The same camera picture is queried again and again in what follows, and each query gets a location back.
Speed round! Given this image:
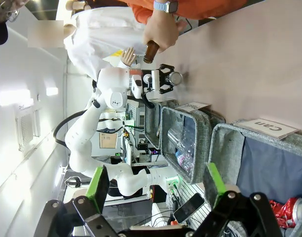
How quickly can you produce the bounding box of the crushed black silver can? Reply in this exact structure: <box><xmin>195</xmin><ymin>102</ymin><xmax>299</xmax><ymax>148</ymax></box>
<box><xmin>165</xmin><ymin>71</ymin><xmax>184</xmax><ymax>87</ymax></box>

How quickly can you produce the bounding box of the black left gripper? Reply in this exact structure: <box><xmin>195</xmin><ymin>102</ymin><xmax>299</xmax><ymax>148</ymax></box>
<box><xmin>157</xmin><ymin>63</ymin><xmax>176</xmax><ymax>95</ymax></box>

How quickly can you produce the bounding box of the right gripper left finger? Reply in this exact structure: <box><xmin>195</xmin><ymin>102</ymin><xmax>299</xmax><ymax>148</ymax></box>
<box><xmin>42</xmin><ymin>165</ymin><xmax>117</xmax><ymax>237</ymax></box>

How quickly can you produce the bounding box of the grey basket labelled Plastic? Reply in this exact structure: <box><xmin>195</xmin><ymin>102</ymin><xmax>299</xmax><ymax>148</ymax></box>
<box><xmin>160</xmin><ymin>106</ymin><xmax>226</xmax><ymax>185</ymax></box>

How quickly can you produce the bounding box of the crushed red can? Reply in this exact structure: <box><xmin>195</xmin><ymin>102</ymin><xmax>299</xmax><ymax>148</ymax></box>
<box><xmin>268</xmin><ymin>197</ymin><xmax>302</xmax><ymax>229</ymax></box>

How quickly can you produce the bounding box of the brown cardboard box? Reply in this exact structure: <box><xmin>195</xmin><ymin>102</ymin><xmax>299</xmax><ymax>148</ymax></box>
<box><xmin>99</xmin><ymin>132</ymin><xmax>118</xmax><ymax>149</ymax></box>

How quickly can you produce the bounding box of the orange hoodie person left hand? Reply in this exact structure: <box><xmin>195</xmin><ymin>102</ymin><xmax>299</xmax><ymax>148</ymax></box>
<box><xmin>143</xmin><ymin>11</ymin><xmax>188</xmax><ymax>54</ymax></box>

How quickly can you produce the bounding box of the person in orange hoodie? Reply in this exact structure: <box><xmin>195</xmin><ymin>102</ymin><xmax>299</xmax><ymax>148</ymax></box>
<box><xmin>126</xmin><ymin>0</ymin><xmax>249</xmax><ymax>21</ymax></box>

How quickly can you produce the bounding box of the clear plastic bottle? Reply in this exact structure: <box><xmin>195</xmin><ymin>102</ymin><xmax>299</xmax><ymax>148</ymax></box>
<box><xmin>167</xmin><ymin>127</ymin><xmax>196</xmax><ymax>179</ymax></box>

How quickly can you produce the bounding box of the grey basket labelled Can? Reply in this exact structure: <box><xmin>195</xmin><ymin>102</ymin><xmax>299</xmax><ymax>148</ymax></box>
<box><xmin>207</xmin><ymin>122</ymin><xmax>302</xmax><ymax>237</ymax></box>

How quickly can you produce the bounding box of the black smartphone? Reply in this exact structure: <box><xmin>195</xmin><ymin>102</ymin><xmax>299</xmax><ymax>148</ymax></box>
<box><xmin>172</xmin><ymin>193</ymin><xmax>206</xmax><ymax>224</ymax></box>

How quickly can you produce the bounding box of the grey basket labelled Bottle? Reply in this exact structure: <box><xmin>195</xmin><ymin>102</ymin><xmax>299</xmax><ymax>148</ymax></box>
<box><xmin>144</xmin><ymin>99</ymin><xmax>179</xmax><ymax>150</ymax></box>

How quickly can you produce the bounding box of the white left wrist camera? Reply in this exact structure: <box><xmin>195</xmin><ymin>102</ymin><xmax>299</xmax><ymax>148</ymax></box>
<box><xmin>142</xmin><ymin>70</ymin><xmax>160</xmax><ymax>91</ymax></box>

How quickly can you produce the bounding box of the white wall vent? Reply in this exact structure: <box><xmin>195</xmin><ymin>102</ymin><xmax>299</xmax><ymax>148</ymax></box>
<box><xmin>15</xmin><ymin>108</ymin><xmax>41</xmax><ymax>155</ymax></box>

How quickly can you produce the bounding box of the light blue wrist watch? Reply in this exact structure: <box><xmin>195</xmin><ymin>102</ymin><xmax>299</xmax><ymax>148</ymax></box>
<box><xmin>152</xmin><ymin>0</ymin><xmax>179</xmax><ymax>14</ymax></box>

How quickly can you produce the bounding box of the white power strip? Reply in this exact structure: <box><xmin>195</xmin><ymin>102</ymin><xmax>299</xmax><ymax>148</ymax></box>
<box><xmin>165</xmin><ymin>175</ymin><xmax>183</xmax><ymax>197</ymax></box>

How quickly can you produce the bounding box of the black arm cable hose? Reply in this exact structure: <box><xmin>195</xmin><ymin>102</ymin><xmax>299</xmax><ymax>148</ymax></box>
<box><xmin>53</xmin><ymin>91</ymin><xmax>155</xmax><ymax>149</ymax></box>

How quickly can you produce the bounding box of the brown glass bottle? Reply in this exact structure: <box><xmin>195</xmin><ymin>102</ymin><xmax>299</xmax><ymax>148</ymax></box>
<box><xmin>143</xmin><ymin>40</ymin><xmax>162</xmax><ymax>64</ymax></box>

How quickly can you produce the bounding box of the white coat person hand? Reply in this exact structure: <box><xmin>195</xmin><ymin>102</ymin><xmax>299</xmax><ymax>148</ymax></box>
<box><xmin>120</xmin><ymin>46</ymin><xmax>137</xmax><ymax>67</ymax></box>

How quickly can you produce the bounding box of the white Plastic label card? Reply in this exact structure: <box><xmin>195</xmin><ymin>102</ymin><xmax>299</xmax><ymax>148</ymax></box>
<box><xmin>177</xmin><ymin>101</ymin><xmax>211</xmax><ymax>114</ymax></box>

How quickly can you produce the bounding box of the white Can label card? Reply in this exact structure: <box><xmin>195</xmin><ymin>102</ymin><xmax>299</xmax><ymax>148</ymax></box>
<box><xmin>236</xmin><ymin>118</ymin><xmax>301</xmax><ymax>141</ymax></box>

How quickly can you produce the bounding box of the person in white coat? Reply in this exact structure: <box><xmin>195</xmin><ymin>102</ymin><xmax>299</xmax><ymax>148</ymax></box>
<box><xmin>27</xmin><ymin>0</ymin><xmax>154</xmax><ymax>81</ymax></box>

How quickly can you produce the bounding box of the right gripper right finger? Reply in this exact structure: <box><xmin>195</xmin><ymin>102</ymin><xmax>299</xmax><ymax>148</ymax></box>
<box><xmin>194</xmin><ymin>162</ymin><xmax>283</xmax><ymax>237</ymax></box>

